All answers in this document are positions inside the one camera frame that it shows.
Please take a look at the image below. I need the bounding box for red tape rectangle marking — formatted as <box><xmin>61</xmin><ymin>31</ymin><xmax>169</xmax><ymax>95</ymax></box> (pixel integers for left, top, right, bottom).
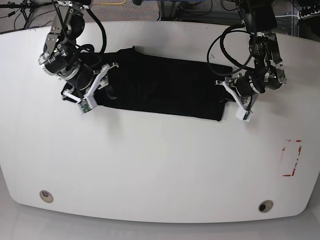
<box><xmin>279</xmin><ymin>139</ymin><xmax>303</xmax><ymax>177</ymax></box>

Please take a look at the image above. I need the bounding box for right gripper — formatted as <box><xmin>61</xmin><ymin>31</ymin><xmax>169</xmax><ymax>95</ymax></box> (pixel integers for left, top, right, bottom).
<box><xmin>66</xmin><ymin>64</ymin><xmax>94</xmax><ymax>91</ymax></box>

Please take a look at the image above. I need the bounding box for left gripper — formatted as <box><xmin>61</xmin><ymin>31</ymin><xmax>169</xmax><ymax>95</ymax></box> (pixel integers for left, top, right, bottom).
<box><xmin>234</xmin><ymin>73</ymin><xmax>259</xmax><ymax>98</ymax></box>

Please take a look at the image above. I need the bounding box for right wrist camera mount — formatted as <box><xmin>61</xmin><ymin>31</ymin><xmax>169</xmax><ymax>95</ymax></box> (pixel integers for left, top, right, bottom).
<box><xmin>62</xmin><ymin>62</ymin><xmax>119</xmax><ymax>114</ymax></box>

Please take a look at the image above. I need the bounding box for right table cable grommet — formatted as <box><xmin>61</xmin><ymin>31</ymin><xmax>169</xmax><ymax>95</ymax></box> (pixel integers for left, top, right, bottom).
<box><xmin>258</xmin><ymin>199</ymin><xmax>274</xmax><ymax>213</ymax></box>

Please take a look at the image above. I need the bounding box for table cable grommet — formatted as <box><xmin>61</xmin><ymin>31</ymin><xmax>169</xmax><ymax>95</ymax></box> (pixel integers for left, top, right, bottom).
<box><xmin>39</xmin><ymin>190</ymin><xmax>54</xmax><ymax>204</ymax></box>
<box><xmin>258</xmin><ymin>199</ymin><xmax>274</xmax><ymax>213</ymax></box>

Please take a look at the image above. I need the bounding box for white power strip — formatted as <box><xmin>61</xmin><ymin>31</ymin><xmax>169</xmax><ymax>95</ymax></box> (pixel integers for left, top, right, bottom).
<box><xmin>297</xmin><ymin>7</ymin><xmax>320</xmax><ymax>20</ymax></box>

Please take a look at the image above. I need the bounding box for left table cable grommet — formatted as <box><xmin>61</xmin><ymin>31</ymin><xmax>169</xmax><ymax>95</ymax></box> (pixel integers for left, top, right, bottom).
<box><xmin>39</xmin><ymin>190</ymin><xmax>54</xmax><ymax>204</ymax></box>

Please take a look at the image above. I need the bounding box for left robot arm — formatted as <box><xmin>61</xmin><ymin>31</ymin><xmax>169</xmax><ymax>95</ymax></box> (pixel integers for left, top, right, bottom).
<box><xmin>234</xmin><ymin>0</ymin><xmax>286</xmax><ymax>98</ymax></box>

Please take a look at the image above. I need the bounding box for black T-shirt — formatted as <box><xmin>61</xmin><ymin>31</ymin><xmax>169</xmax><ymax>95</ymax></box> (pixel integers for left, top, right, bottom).
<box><xmin>61</xmin><ymin>46</ymin><xmax>233</xmax><ymax>123</ymax></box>

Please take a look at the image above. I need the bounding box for yellow cable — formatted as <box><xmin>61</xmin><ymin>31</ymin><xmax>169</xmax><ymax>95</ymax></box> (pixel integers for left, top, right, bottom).
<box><xmin>94</xmin><ymin>0</ymin><xmax>127</xmax><ymax>6</ymax></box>

